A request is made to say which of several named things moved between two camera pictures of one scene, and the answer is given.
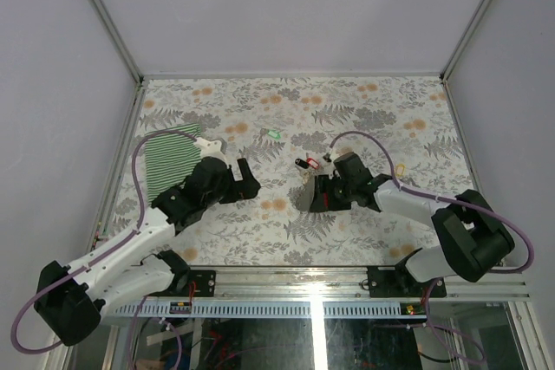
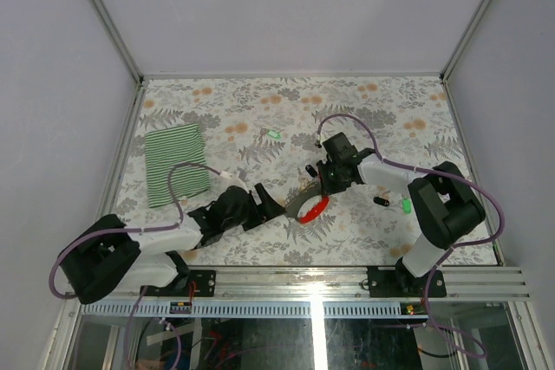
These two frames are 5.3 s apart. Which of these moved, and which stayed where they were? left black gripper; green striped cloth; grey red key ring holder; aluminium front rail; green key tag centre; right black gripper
Moved: left black gripper; right black gripper; grey red key ring holder
Stayed: green striped cloth; green key tag centre; aluminium front rail
